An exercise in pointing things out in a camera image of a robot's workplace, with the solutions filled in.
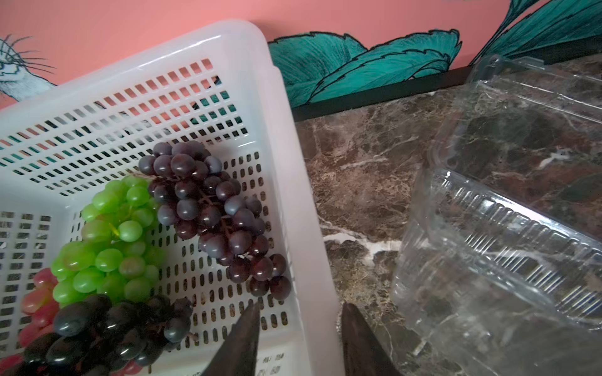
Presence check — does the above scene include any clear plastic clamshell container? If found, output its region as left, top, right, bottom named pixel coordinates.
left=391, top=56, right=601, bottom=375

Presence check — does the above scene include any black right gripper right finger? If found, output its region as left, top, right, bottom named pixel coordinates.
left=341, top=302, right=401, bottom=376

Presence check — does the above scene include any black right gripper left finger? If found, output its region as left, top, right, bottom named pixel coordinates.
left=202, top=303, right=260, bottom=376

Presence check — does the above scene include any red grape bunch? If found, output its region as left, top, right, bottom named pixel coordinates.
left=1, top=269, right=143, bottom=375

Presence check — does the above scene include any purple grape bunch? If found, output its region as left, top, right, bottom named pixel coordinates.
left=138, top=141, right=293, bottom=302

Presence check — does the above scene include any black grape bunch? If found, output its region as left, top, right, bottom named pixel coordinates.
left=1, top=295, right=193, bottom=375

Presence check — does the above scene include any white perforated plastic basket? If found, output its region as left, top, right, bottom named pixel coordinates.
left=1, top=20, right=344, bottom=375

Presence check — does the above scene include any green grape bunch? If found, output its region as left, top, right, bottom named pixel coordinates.
left=50, top=175, right=166, bottom=307

